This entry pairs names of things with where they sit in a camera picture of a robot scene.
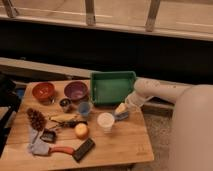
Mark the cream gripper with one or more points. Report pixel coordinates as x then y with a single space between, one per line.
120 109

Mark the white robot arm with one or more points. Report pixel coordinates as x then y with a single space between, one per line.
191 138

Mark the white plastic cup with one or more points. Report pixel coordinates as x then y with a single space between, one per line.
106 121

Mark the blue plastic cup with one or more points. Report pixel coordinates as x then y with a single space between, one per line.
84 108

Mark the small metal cup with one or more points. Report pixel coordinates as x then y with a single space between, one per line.
65 104

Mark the green plastic tray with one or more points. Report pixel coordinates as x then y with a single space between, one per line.
111 88

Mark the orange round fruit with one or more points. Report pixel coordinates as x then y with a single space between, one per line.
81 130

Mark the purple bowl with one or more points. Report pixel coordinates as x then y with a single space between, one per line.
76 90

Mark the yellow banana toy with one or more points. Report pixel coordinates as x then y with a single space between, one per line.
63 117

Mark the wooden table board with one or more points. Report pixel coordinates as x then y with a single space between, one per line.
128 142

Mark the small black square dish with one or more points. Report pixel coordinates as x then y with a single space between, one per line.
48 136

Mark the red bowl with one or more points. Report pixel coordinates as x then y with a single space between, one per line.
44 92

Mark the brown pine cone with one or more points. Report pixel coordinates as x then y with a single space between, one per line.
36 119

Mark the grey cloth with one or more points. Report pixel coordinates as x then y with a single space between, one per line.
36 146

